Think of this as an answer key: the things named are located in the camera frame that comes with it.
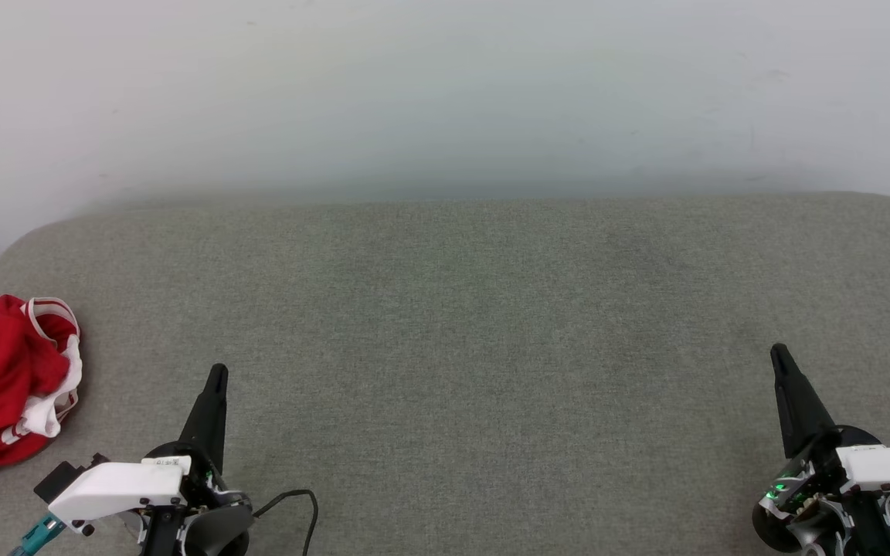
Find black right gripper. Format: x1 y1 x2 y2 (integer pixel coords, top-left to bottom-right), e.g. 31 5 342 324
752 344 890 556

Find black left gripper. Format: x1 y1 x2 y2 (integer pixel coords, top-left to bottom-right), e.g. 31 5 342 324
140 364 253 556

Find grey fabric sofa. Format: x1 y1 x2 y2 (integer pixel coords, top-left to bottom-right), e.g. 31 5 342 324
0 192 890 556

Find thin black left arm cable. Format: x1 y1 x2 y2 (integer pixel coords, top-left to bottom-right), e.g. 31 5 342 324
252 490 319 556

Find teal cable connector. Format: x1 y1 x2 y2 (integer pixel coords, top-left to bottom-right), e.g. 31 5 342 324
8 515 67 556

